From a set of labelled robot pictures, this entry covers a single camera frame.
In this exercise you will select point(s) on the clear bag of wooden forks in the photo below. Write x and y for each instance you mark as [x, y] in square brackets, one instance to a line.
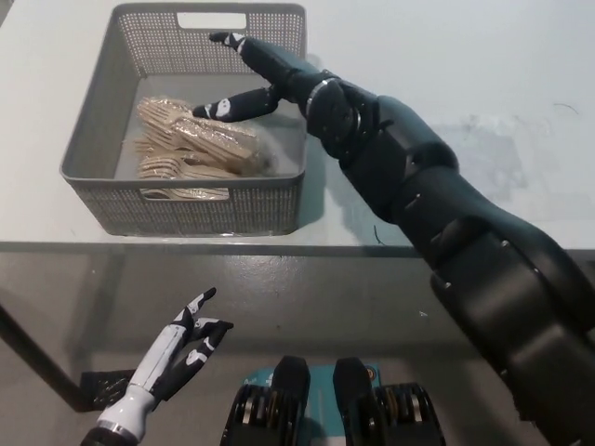
[200, 144]

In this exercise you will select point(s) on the black floor foot plate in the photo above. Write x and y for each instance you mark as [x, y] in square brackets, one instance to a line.
[104, 385]

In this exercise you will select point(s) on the grey perforated plastic basket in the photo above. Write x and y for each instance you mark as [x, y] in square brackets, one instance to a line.
[195, 213]

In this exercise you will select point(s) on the black metal table leg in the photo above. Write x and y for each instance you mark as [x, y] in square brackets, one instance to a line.
[42, 355]

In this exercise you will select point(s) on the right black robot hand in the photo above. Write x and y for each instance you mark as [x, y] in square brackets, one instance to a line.
[279, 69]

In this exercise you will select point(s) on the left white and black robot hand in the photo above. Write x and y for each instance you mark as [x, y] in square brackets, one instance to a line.
[174, 353]

